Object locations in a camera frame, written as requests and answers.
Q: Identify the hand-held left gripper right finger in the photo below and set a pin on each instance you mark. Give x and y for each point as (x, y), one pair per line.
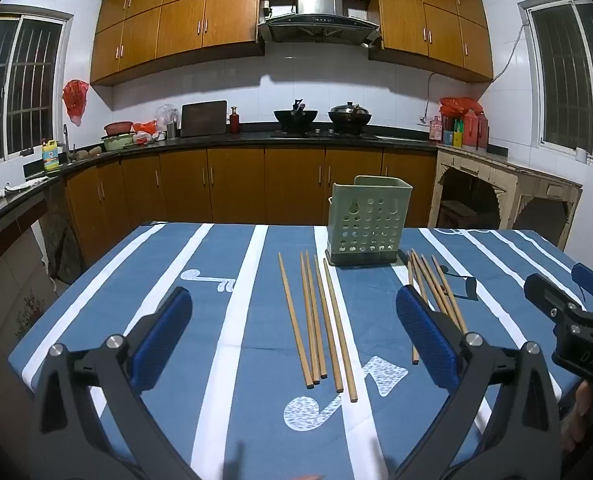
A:
(426, 340)

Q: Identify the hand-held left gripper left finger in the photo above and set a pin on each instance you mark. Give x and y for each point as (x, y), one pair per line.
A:
(164, 340)

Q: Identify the wooden chopstick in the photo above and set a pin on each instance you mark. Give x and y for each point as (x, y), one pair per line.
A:
(329, 335)
(445, 282)
(294, 320)
(434, 280)
(418, 270)
(410, 270)
(321, 360)
(342, 350)
(314, 360)

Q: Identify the green perforated chopstick holder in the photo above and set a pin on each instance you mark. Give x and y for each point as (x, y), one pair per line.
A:
(371, 220)

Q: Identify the person's right hand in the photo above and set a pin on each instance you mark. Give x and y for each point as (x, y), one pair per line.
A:
(581, 400)

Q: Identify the blue striped tablecloth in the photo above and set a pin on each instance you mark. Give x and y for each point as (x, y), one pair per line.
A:
(256, 310)

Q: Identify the wooden stool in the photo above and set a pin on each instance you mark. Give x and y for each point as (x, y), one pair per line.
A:
(459, 210)

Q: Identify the white mug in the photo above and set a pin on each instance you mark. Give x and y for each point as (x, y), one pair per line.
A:
(582, 155)

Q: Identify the cream wooden side table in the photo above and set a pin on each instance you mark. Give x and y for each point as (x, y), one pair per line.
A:
(506, 170)

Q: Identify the wooden lower kitchen cabinets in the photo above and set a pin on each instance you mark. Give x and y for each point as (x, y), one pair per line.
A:
(236, 185)

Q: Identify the red oil bottle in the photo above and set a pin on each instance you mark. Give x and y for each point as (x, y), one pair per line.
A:
(471, 130)
(483, 132)

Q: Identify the yellow box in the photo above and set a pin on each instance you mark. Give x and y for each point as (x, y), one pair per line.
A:
(451, 139)

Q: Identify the white plastic bag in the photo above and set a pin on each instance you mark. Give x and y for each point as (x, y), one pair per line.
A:
(146, 137)

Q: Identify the pink bottle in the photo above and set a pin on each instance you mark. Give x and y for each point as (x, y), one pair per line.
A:
(435, 130)

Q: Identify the white rag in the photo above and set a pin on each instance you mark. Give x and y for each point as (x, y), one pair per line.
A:
(24, 186)

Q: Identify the metal cup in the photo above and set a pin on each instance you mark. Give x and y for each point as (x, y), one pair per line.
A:
(172, 131)

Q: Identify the large red plastic bag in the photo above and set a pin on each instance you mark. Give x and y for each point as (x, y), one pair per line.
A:
(459, 106)

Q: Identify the small red plastic bag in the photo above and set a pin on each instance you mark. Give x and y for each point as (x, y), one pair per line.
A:
(145, 127)

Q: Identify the yellow detergent bottle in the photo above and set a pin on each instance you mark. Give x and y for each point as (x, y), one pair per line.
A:
(51, 157)

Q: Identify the red plastic basin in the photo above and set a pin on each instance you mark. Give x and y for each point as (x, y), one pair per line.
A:
(118, 128)

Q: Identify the black kitchen countertop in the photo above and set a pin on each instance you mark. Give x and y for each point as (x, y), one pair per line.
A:
(256, 139)

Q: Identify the dark cutting board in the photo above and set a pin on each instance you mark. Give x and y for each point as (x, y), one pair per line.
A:
(204, 119)

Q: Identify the metal sink faucet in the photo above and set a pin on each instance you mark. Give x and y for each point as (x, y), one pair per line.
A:
(66, 137)

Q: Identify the clear plastic bag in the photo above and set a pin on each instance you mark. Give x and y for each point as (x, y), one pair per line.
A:
(166, 112)

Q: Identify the small red bottle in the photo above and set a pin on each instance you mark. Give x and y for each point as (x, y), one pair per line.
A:
(234, 122)

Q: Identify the black gas stove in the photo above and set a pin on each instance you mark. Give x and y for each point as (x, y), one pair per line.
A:
(321, 134)

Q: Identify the black wok with lid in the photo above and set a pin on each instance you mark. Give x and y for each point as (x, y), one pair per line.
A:
(350, 116)

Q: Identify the hanging red plastic bag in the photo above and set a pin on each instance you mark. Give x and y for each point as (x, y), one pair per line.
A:
(75, 100)

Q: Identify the open black wok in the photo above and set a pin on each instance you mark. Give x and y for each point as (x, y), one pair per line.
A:
(295, 119)

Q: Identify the barred window with white frame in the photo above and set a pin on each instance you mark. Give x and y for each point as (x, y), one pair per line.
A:
(26, 85)
(566, 75)

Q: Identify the wooden upper wall cabinets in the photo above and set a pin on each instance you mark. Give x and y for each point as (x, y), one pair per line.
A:
(176, 25)

